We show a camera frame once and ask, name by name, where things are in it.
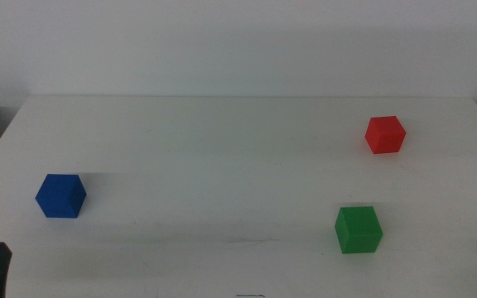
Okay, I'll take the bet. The red cube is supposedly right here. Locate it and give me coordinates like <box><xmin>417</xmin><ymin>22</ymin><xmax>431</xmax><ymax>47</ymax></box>
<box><xmin>364</xmin><ymin>115</ymin><xmax>407</xmax><ymax>155</ymax></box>

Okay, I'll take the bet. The green cube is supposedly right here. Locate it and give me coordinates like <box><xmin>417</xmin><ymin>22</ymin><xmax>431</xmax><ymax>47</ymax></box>
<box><xmin>334</xmin><ymin>205</ymin><xmax>384</xmax><ymax>255</ymax></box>

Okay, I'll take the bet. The blue cube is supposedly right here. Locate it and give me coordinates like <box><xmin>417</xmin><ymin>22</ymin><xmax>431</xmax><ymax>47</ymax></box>
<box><xmin>35</xmin><ymin>173</ymin><xmax>88</xmax><ymax>219</ymax></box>

